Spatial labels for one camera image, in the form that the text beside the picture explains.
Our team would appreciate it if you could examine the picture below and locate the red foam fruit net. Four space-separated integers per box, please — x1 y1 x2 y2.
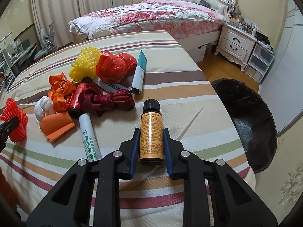
1 97 28 142

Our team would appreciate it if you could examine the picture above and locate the yellow foam fruit net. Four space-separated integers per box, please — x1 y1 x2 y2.
68 47 101 83

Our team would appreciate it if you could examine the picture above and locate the black lined trash bin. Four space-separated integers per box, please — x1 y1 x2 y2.
211 79 277 173

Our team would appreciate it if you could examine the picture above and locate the striped bed cover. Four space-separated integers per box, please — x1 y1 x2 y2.
1 31 256 225

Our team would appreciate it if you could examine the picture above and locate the plastic drawer unit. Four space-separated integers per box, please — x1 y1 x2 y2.
244 41 274 84

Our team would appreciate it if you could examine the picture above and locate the grey study desk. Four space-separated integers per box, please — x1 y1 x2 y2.
1 32 37 77

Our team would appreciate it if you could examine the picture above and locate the amber bottle black cap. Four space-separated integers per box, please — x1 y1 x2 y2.
139 99 164 166

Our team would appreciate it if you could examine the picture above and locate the pink floral quilt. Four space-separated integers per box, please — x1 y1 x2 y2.
68 0 226 40

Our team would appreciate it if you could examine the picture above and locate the white nightstand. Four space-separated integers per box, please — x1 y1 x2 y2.
215 24 257 72

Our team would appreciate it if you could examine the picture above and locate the white cardboard box under bed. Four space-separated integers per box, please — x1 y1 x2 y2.
187 45 207 63

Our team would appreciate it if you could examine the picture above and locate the grey desk chair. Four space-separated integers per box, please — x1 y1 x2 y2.
34 22 58 61

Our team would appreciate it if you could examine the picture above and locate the white tube green print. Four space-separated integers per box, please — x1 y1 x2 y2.
79 113 103 162

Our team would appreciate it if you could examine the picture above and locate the dark red ribbon bundle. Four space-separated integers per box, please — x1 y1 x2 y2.
78 83 135 117

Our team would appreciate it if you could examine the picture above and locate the white crumpled tissue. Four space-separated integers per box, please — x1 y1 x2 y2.
34 96 55 123

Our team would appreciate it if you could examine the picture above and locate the white wardrobe sliding door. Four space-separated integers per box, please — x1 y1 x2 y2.
259 0 302 133

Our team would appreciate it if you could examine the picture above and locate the teal and white box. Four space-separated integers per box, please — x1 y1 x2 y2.
131 51 147 95

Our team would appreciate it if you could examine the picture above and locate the beige curtain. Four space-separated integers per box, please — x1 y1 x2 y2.
31 0 133 48

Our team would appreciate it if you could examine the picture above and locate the orange plastic bag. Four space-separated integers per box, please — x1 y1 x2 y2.
48 72 76 113

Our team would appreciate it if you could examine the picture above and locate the white barcode label wrapper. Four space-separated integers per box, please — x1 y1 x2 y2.
96 79 130 93

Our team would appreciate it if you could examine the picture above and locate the red plastic bag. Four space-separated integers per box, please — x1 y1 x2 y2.
95 52 137 84

